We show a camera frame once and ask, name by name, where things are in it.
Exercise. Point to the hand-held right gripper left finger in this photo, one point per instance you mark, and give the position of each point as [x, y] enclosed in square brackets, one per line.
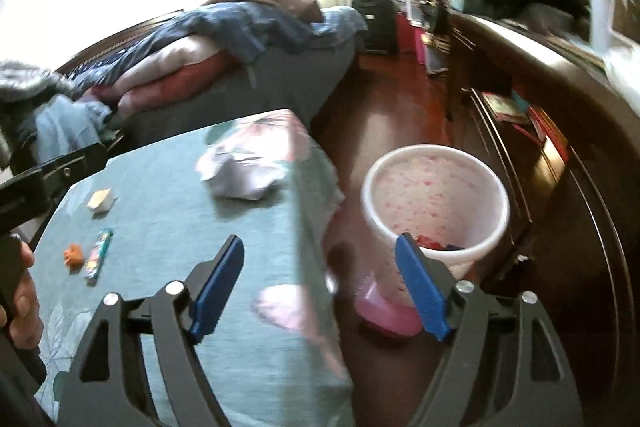
[220, 287]

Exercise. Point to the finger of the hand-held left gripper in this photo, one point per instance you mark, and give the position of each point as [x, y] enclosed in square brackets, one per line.
[70, 172]

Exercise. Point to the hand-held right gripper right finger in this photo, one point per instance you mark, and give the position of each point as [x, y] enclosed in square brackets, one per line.
[422, 292]

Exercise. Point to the red foil wrapper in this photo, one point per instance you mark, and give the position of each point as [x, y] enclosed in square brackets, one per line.
[429, 242]

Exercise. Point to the blue foil wrapper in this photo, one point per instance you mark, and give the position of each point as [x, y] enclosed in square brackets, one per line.
[454, 247]

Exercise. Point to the white speckled waste bin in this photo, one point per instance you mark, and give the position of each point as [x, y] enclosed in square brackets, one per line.
[440, 192]

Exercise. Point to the person's left hand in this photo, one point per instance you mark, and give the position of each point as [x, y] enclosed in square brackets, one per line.
[27, 312]

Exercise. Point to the small white box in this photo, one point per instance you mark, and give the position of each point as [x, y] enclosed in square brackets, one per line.
[101, 201]

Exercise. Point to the pink plastic tub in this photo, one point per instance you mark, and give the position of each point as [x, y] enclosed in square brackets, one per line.
[385, 314]

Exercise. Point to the light blue fleece blanket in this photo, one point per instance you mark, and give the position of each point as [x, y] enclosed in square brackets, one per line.
[65, 122]

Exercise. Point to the orange crumpled wrapper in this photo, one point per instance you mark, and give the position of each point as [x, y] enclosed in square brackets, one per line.
[75, 256]

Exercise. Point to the teal leaf print tablecloth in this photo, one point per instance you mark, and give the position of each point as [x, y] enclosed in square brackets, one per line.
[165, 227]

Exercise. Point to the colourful strip wrapper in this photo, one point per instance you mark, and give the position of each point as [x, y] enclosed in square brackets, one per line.
[98, 254]

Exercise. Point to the crumpled white paper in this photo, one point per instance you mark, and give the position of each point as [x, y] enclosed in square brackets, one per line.
[240, 172]

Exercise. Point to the dark wooden headboard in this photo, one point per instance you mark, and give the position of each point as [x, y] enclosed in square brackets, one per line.
[100, 52]

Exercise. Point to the pink quilt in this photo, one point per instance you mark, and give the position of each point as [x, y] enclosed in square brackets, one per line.
[165, 62]

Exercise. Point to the red quilt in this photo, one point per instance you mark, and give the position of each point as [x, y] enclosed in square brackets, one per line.
[200, 79]

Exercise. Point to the colourful book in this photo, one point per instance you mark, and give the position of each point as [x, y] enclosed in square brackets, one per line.
[505, 107]

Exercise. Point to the red book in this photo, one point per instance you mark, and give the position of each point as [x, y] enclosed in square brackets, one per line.
[547, 132]

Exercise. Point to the blue patterned quilt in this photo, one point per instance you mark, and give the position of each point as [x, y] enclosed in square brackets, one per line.
[225, 27]

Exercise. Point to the bed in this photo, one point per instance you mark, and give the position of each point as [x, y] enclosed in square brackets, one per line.
[280, 82]

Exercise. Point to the dark wooden dresser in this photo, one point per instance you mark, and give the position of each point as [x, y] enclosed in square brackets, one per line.
[575, 117]

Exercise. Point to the red plastic container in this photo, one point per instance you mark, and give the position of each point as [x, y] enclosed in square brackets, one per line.
[410, 39]

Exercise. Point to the black suitcase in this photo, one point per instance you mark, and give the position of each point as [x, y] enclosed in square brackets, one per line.
[375, 22]

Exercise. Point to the clear plastic container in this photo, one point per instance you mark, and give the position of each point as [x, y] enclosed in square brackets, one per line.
[409, 4]

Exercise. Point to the white plastic bag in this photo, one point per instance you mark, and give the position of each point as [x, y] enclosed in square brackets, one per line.
[622, 69]

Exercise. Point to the white storage bin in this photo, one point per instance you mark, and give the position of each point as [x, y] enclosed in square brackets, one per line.
[612, 2]

